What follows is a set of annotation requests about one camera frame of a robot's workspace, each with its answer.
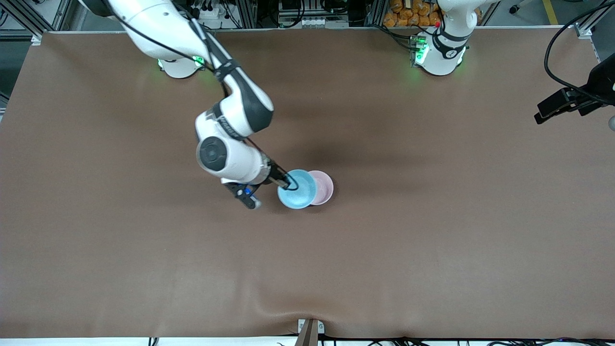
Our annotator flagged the blue bowl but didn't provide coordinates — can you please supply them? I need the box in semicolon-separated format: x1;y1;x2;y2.
277;169;319;210

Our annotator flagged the white power strip with plugs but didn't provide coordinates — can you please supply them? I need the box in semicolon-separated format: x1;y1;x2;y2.
192;2;227;22

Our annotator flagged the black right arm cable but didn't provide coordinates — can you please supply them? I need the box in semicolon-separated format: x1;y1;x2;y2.
108;0;298;190

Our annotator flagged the pink bowl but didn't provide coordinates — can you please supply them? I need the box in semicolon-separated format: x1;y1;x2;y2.
307;171;334;206

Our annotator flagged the aluminium frame profile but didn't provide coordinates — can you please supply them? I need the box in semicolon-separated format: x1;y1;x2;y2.
577;0;615;30

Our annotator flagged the metal table clamp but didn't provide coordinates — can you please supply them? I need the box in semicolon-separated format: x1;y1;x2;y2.
298;319;325;346

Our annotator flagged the aluminium frame post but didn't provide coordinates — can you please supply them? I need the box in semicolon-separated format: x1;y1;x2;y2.
366;0;386;27
236;0;258;28

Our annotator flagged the brown table cloth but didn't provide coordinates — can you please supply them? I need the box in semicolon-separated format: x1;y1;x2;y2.
0;26;615;339

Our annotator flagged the orange snack bag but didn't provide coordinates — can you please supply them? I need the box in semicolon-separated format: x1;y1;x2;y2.
383;0;443;28

